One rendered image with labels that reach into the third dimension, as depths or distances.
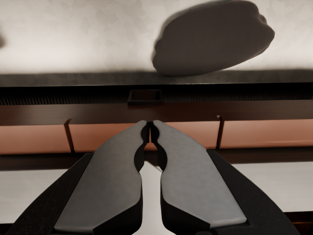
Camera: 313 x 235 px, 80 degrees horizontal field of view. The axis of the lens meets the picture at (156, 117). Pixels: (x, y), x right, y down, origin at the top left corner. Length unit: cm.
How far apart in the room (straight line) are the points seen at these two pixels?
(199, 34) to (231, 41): 5
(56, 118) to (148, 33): 19
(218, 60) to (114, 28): 18
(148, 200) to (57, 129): 14
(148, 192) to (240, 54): 25
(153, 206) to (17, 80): 32
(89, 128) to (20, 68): 21
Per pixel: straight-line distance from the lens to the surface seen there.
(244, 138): 26
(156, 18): 34
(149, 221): 30
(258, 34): 36
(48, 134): 25
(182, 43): 31
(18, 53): 40
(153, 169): 23
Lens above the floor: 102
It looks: 63 degrees down
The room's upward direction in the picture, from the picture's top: 175 degrees clockwise
